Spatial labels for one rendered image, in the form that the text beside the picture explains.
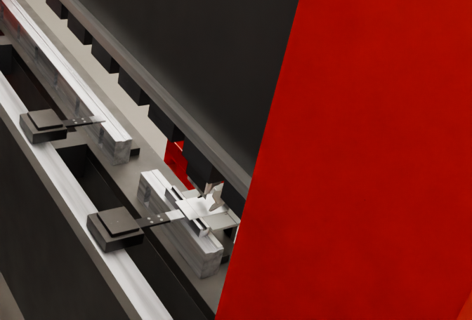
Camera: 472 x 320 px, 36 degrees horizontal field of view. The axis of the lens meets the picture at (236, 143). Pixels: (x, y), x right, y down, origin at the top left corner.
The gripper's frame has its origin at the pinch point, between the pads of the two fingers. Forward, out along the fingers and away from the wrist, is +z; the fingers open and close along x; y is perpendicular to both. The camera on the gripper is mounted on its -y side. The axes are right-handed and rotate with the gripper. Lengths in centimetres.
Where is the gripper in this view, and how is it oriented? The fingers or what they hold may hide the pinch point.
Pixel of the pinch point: (207, 202)
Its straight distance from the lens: 206.8
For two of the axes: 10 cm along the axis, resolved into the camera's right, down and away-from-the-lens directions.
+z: -6.7, 7.4, 0.5
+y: -5.0, -4.0, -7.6
